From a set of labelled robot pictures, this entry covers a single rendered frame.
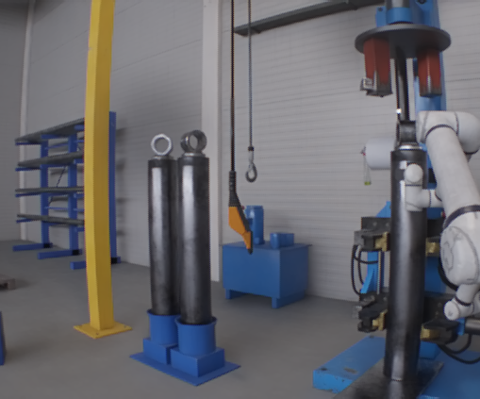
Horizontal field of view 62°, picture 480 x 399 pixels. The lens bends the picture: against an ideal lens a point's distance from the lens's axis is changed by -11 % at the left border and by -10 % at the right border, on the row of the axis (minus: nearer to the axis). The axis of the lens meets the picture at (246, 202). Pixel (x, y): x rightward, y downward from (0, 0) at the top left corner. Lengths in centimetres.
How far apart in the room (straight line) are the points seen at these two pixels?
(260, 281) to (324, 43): 282
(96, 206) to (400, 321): 261
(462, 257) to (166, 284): 237
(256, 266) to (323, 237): 88
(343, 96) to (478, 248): 404
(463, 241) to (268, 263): 366
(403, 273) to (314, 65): 336
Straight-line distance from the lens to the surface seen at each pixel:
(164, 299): 317
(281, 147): 541
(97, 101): 394
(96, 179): 387
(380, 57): 250
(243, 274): 490
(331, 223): 504
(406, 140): 251
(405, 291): 252
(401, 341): 260
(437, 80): 272
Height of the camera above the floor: 126
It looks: 2 degrees down
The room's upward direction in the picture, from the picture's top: straight up
